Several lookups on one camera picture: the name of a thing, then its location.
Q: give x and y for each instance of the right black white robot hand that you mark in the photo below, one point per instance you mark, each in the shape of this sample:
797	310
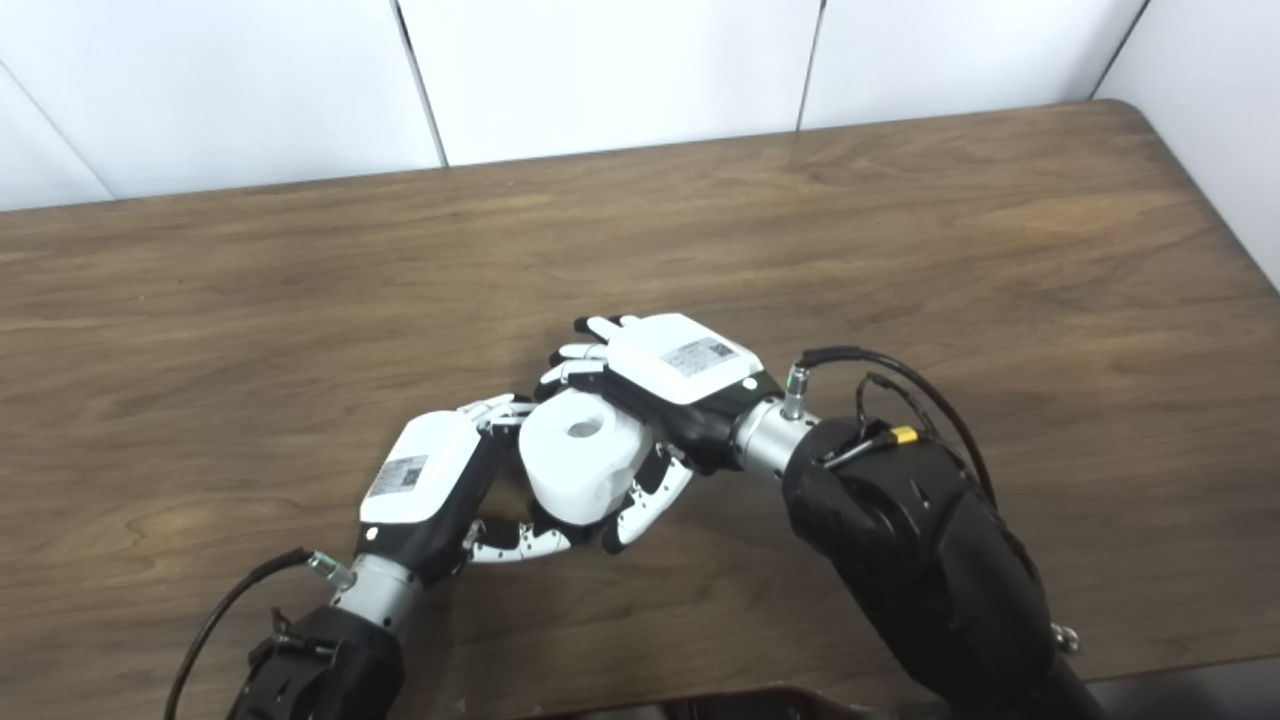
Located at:
685	365

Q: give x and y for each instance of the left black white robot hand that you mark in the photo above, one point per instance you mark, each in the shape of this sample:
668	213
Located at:
420	480

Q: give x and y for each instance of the round white plastic piece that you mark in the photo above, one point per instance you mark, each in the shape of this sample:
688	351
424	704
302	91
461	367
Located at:
580	480

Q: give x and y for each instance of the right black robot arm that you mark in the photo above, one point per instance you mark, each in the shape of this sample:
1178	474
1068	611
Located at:
920	560

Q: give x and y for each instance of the dark robot torso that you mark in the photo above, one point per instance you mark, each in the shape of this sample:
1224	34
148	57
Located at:
720	705

